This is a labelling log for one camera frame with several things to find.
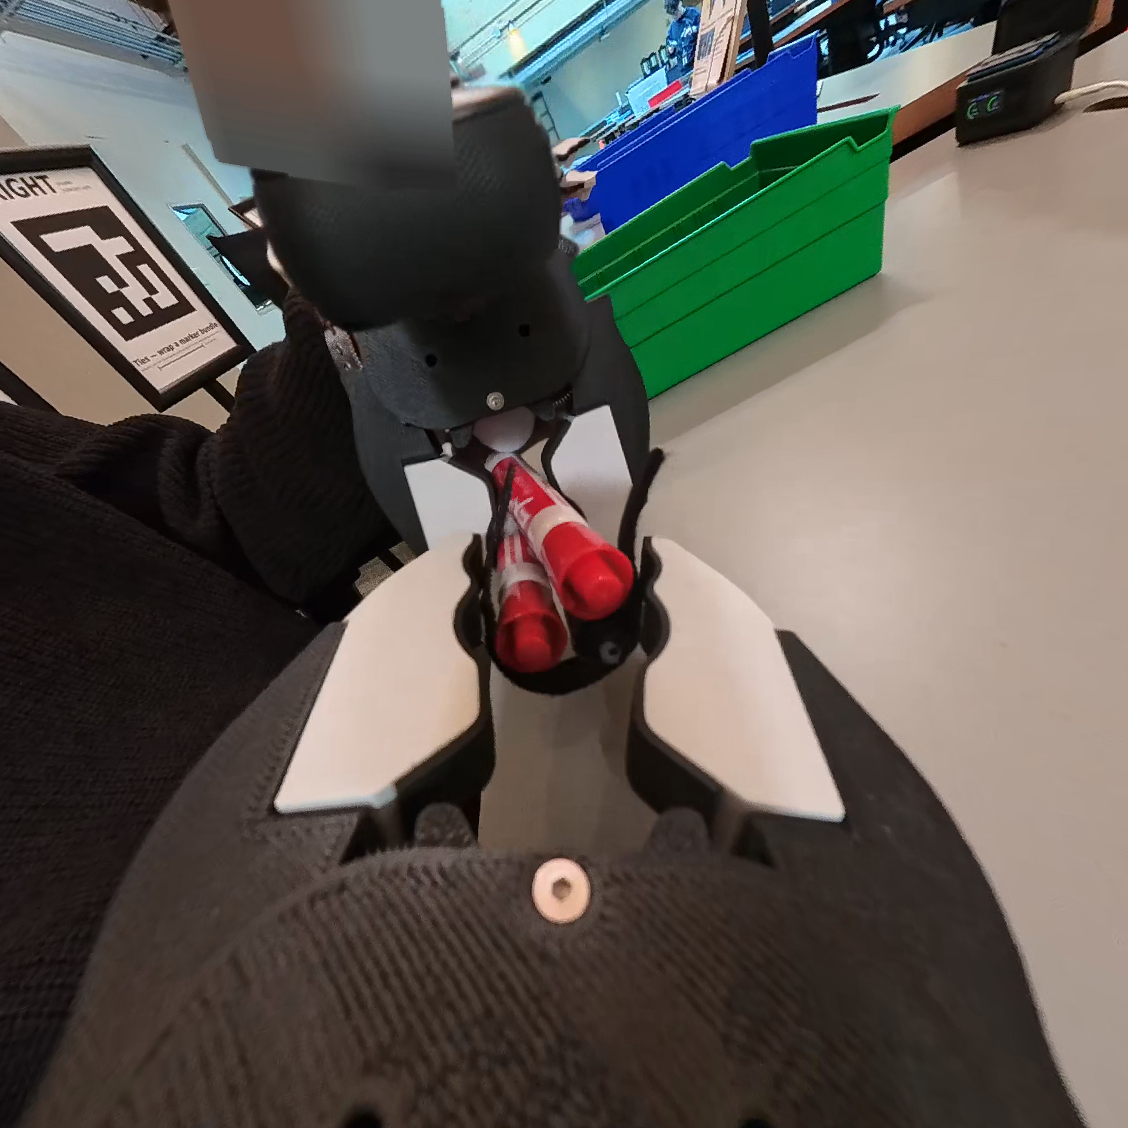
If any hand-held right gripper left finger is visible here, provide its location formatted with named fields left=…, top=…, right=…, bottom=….
left=273, top=533, right=495, bottom=816

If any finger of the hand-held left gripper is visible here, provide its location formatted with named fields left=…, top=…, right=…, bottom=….
left=405, top=450, right=499, bottom=552
left=538, top=407, right=638, bottom=530

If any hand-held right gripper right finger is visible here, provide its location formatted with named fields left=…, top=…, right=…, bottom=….
left=626, top=536, right=848, bottom=824

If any black fuzzy tie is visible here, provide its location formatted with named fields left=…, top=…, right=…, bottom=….
left=480, top=450, right=667, bottom=697

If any red dry erase marker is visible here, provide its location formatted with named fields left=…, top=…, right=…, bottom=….
left=493, top=529, right=570, bottom=675
left=485, top=454, right=636, bottom=618

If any green plastic bin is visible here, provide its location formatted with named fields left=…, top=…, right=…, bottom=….
left=571, top=106, right=903, bottom=401

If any person's left forearm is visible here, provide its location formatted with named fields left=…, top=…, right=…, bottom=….
left=217, top=291, right=411, bottom=610

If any blue plastic bin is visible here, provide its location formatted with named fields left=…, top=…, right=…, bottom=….
left=565, top=35, right=821, bottom=239

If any person's black sweater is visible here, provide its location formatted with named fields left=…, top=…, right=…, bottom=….
left=0, top=400, right=354, bottom=1128

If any brown cardboard sign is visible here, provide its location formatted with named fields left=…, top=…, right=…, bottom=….
left=688, top=0, right=749, bottom=98

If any framed black white sign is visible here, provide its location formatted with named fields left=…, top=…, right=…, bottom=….
left=0, top=145, right=260, bottom=414

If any black charger case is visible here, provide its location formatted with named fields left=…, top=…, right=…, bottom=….
left=957, top=31, right=1084, bottom=146

